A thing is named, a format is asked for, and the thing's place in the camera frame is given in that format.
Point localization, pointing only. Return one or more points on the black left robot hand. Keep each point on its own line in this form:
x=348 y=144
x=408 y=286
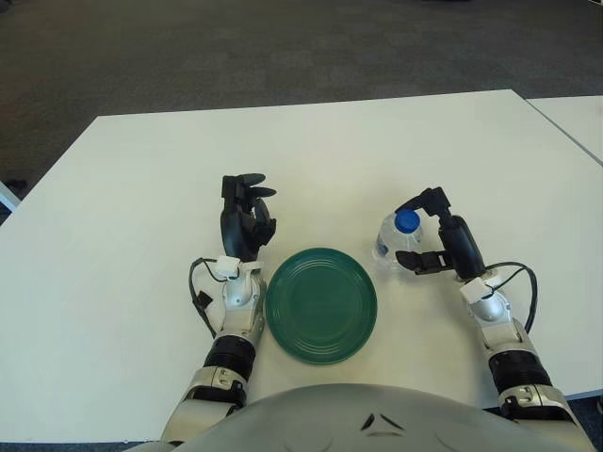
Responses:
x=240 y=226

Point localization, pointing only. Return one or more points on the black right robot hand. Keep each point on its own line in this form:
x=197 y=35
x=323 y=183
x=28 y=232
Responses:
x=461 y=245

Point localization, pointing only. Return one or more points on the clear bottle with blue cap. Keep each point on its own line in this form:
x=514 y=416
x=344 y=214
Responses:
x=398 y=240

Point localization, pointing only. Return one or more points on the green round plate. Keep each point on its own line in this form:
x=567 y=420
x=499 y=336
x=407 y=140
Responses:
x=321 y=306

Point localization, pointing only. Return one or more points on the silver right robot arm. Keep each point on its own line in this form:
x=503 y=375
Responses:
x=513 y=339

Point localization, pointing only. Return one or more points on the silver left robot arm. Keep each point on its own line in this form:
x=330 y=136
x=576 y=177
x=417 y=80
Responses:
x=235 y=306

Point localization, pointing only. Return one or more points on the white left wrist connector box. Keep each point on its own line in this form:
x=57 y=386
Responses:
x=227 y=266

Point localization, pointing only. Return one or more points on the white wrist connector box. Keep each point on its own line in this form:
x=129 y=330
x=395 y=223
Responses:
x=476 y=288
x=227 y=266

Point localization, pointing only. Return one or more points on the white right wrist connector box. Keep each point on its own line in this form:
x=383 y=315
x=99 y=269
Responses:
x=476 y=288

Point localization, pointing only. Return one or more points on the grey robot torso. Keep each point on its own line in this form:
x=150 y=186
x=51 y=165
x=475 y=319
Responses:
x=330 y=419

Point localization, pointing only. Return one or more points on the white furniture edge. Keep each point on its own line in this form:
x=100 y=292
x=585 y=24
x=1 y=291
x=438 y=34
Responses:
x=7 y=200

